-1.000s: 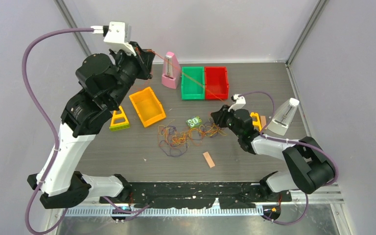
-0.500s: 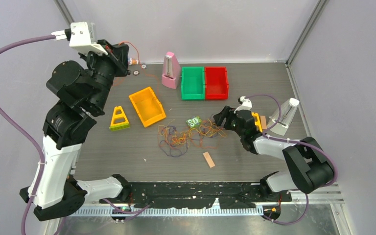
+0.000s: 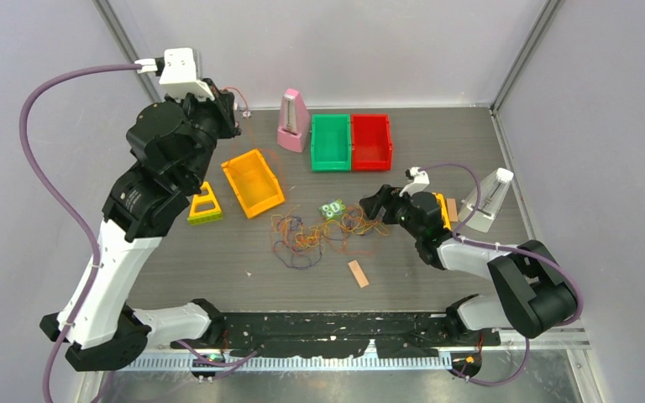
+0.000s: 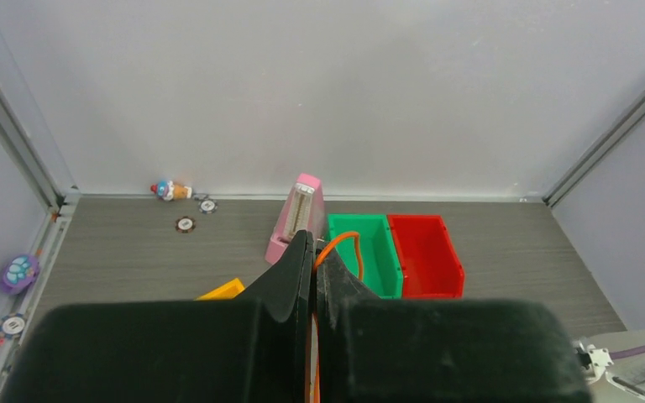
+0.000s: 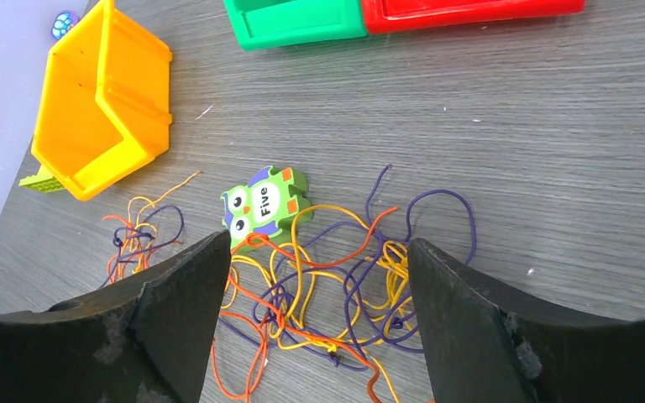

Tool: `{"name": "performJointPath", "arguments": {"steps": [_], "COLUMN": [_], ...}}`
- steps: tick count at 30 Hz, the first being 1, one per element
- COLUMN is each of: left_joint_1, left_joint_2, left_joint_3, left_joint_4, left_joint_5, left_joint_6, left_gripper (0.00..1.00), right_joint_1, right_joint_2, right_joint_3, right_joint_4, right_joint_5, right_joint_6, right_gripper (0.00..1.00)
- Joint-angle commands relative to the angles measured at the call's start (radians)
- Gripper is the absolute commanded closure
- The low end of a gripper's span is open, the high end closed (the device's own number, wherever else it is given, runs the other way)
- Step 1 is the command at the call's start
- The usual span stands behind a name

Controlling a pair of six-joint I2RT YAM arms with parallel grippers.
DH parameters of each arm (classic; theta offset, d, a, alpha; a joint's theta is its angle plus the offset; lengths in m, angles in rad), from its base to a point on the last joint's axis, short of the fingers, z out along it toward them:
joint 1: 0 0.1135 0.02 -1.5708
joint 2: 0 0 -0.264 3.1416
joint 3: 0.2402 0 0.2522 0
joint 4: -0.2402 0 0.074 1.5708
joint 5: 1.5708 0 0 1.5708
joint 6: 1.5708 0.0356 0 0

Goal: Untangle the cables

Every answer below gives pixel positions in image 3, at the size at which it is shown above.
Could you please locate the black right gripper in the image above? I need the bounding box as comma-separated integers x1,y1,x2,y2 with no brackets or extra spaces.
360,184,424,241

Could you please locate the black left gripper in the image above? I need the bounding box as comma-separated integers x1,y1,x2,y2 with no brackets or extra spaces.
166,77,242,188

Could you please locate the orange cable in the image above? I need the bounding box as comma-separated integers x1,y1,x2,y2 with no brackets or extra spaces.
222,85,323,257

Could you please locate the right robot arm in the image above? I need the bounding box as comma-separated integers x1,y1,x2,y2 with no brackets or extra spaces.
359,185,580,345

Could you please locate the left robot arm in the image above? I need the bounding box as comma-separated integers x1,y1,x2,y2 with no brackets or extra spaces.
40,88,241,372

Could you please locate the green owl puzzle piece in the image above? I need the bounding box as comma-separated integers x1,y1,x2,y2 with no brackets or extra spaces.
318,199,347,220

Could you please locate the red plastic bin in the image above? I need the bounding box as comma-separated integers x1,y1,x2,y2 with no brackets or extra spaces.
351,114,394,171

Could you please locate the green plastic bin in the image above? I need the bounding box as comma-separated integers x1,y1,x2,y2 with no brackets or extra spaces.
310,114,352,172

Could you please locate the yellow triangle block right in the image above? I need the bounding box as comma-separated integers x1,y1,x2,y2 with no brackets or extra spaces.
433,192,452,230

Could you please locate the small tan wooden block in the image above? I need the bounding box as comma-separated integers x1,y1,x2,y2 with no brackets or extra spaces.
446,198,459,222

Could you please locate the orange plastic bin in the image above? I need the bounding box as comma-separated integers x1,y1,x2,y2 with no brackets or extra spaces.
221,149,286,219

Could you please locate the pink metronome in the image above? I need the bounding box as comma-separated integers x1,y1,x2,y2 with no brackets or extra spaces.
276,88,311,153

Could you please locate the yellow green triangle block left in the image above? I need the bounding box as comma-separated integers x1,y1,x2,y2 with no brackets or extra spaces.
187,181,223,226

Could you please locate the white metronome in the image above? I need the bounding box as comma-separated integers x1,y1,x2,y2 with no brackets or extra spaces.
458,168,514,233

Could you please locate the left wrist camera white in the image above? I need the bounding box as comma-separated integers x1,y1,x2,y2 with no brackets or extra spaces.
135,47,215,102

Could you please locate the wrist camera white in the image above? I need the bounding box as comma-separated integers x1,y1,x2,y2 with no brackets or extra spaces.
135,47,215,102
401,167,430,196

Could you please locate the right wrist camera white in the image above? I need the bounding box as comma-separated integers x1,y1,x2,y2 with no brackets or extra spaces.
401,167,430,196

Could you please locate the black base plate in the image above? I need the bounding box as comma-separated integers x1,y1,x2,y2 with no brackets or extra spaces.
186,311,501,359

